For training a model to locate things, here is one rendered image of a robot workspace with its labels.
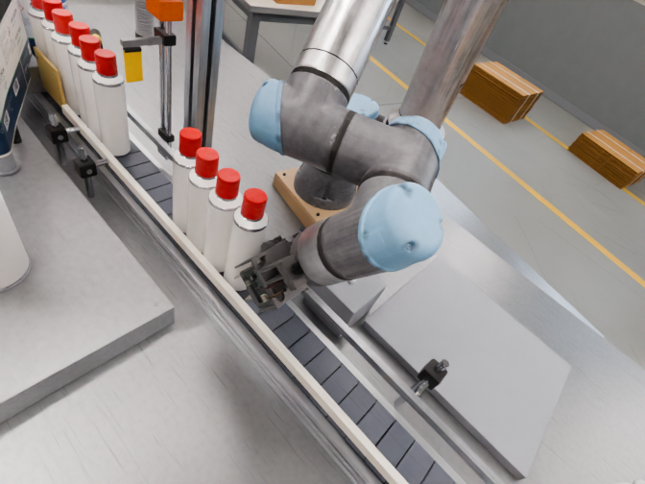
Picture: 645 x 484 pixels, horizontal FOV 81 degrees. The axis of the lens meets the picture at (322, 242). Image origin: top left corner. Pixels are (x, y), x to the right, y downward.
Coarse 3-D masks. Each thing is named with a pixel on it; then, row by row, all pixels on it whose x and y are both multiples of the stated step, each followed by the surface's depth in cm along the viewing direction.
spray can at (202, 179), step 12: (204, 156) 55; (216, 156) 56; (204, 168) 56; (216, 168) 57; (192, 180) 57; (204, 180) 57; (216, 180) 58; (192, 192) 58; (204, 192) 58; (192, 204) 60; (204, 204) 60; (192, 216) 62; (204, 216) 62; (192, 228) 64; (204, 228) 64; (192, 240) 66
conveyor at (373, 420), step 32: (128, 160) 79; (128, 192) 75; (160, 192) 76; (288, 320) 65; (320, 352) 63; (320, 384) 59; (352, 384) 60; (352, 416) 57; (384, 416) 58; (352, 448) 55; (384, 448) 55; (416, 448) 56; (384, 480) 52; (416, 480) 54; (448, 480) 55
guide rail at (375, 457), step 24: (72, 120) 78; (96, 144) 74; (120, 168) 72; (144, 192) 70; (240, 312) 61; (264, 336) 58; (288, 360) 56; (312, 384) 55; (336, 408) 53; (360, 432) 52
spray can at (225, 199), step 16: (224, 176) 53; (240, 176) 54; (224, 192) 54; (208, 208) 57; (224, 208) 55; (208, 224) 59; (224, 224) 58; (208, 240) 61; (224, 240) 60; (208, 256) 64; (224, 256) 64
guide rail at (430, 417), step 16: (128, 112) 76; (144, 128) 74; (160, 144) 73; (320, 304) 59; (336, 320) 58; (352, 336) 57; (368, 352) 55; (384, 368) 55; (400, 384) 54; (416, 400) 53; (432, 416) 52; (448, 432) 51; (464, 448) 50; (480, 464) 49; (496, 480) 48
